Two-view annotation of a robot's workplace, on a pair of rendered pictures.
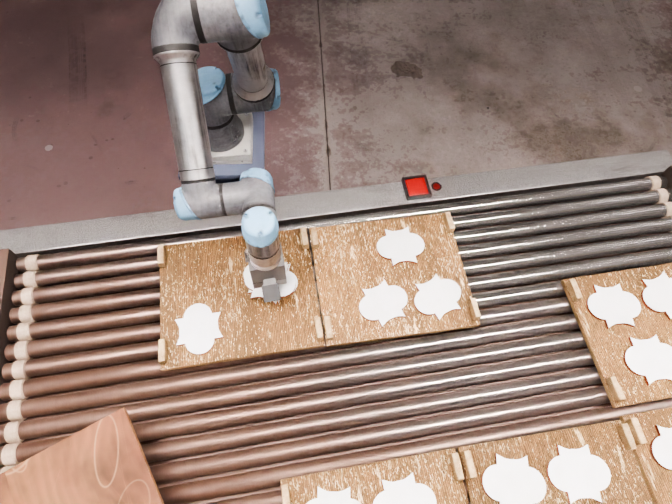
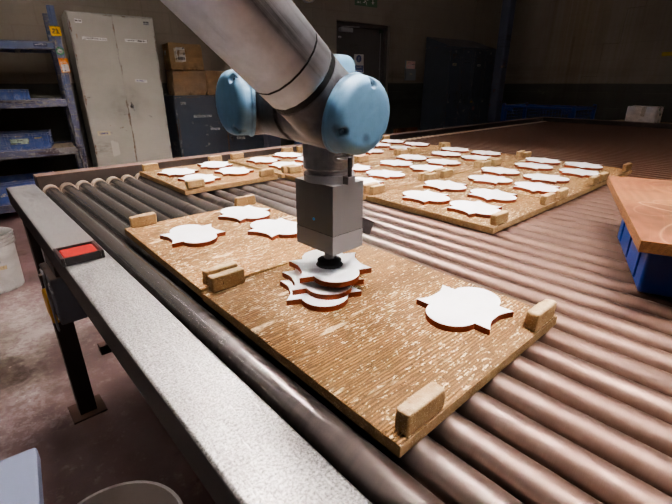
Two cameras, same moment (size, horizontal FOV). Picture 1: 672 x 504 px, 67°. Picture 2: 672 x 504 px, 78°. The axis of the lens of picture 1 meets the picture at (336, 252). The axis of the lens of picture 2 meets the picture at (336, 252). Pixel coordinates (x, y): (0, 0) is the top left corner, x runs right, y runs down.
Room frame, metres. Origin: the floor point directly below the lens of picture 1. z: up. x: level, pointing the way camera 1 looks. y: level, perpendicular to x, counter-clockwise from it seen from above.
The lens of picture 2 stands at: (0.82, 0.71, 1.24)
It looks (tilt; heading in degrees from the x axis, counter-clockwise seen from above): 22 degrees down; 242
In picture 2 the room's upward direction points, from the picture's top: straight up
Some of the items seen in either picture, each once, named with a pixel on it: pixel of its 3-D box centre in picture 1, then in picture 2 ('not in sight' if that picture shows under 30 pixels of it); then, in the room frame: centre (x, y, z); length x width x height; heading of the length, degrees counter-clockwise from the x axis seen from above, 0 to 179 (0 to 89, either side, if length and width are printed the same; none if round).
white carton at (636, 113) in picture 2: not in sight; (644, 114); (-5.70, -2.57, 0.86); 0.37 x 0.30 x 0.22; 98
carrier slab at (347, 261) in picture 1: (391, 275); (236, 237); (0.60, -0.16, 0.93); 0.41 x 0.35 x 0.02; 103
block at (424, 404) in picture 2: (161, 256); (420, 407); (0.59, 0.47, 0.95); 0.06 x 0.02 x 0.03; 14
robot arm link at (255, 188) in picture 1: (250, 196); (273, 103); (0.63, 0.20, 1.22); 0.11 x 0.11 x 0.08; 12
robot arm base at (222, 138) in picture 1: (217, 123); not in sight; (1.06, 0.40, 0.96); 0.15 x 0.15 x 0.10
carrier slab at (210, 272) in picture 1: (239, 294); (370, 307); (0.51, 0.25, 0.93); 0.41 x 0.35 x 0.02; 104
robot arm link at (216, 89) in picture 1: (211, 95); not in sight; (1.06, 0.40, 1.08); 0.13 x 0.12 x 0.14; 102
